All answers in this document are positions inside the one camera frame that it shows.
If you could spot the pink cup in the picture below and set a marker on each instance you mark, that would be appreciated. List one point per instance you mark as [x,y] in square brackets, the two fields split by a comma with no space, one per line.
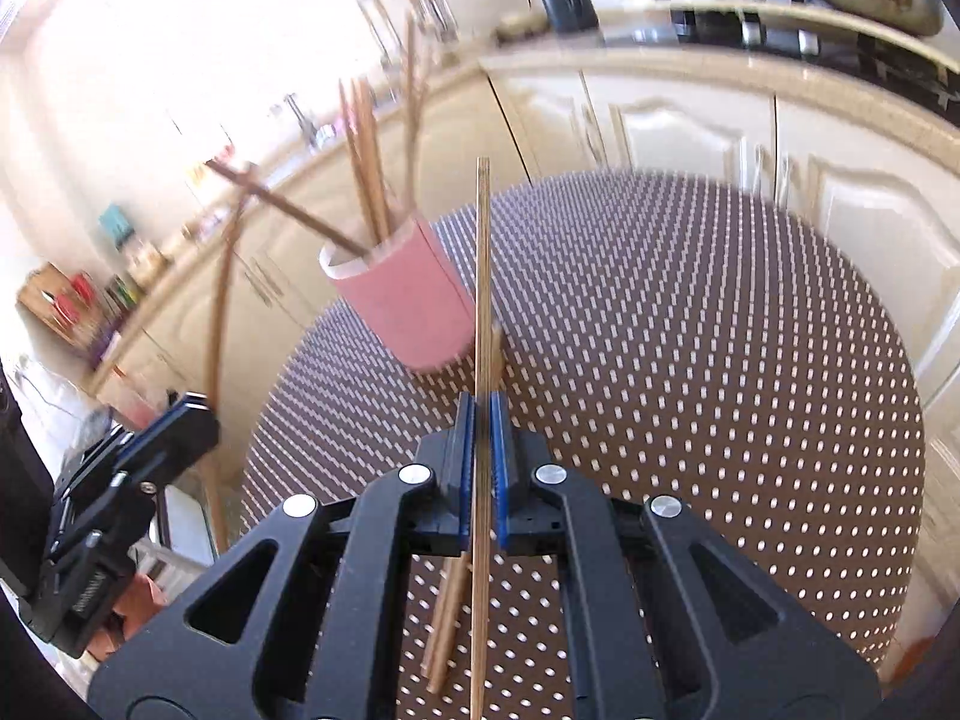
[405,300]

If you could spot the wooden chopstick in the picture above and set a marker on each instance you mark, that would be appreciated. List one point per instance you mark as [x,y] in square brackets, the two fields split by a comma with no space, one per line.
[455,615]
[219,330]
[484,277]
[440,615]

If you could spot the teal container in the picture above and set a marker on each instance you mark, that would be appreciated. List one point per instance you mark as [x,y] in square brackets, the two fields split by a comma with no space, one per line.
[118,225]

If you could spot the wooden rack with jars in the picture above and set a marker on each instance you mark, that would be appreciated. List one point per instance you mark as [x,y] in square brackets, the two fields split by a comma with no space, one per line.
[67,307]

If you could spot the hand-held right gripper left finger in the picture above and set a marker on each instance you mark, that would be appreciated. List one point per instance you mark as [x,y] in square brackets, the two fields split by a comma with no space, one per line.
[466,465]

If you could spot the small patterned container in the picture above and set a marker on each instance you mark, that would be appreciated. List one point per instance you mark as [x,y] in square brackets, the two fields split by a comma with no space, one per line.
[146,256]

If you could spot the hanging kitchen utensils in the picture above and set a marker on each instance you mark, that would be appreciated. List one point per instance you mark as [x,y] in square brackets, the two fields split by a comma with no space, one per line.
[405,15]

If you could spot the bunch of wooden chopsticks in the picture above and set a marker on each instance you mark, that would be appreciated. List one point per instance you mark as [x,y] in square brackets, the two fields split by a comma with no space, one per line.
[366,165]

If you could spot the black stove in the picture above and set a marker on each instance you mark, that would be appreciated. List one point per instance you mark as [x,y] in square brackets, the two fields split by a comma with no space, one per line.
[847,52]

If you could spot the brown polka dot tablecloth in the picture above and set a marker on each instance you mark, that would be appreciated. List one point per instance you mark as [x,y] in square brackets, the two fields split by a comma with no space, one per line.
[675,352]

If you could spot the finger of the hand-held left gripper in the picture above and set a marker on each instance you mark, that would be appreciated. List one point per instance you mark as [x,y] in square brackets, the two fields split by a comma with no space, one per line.
[169,435]

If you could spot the metal faucet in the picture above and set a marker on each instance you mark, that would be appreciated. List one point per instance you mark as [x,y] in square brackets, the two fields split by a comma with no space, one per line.
[300,120]

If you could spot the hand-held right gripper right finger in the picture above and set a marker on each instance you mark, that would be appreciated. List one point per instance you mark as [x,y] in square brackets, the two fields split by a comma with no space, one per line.
[500,465]

